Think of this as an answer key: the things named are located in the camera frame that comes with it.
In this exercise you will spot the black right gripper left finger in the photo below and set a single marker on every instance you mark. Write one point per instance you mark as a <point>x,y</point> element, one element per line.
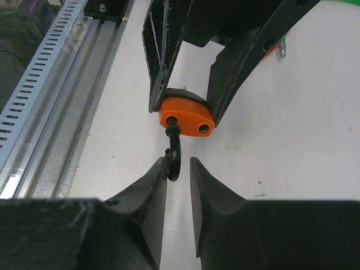
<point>122,232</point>

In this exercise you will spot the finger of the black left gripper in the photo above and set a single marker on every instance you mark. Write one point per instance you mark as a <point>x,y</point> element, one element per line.
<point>240,57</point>
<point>163,31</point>

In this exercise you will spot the red cable lock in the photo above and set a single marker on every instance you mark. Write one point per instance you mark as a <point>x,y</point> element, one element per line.
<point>272,52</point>

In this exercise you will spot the green cable lock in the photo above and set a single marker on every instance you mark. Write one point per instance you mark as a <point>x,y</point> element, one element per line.
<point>349,2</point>

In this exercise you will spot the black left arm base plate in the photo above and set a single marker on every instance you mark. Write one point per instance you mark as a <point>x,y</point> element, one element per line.
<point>106,10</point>

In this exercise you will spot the orange black padlock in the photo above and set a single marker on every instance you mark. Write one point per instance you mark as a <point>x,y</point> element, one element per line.
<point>182,113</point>

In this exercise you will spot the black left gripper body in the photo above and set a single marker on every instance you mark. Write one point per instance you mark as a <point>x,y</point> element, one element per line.
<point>223,20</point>

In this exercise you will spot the aluminium mounting rail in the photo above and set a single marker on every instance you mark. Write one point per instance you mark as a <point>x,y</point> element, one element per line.
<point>45,157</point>

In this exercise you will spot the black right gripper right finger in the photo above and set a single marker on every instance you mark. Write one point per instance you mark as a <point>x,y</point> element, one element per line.
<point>232,232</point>

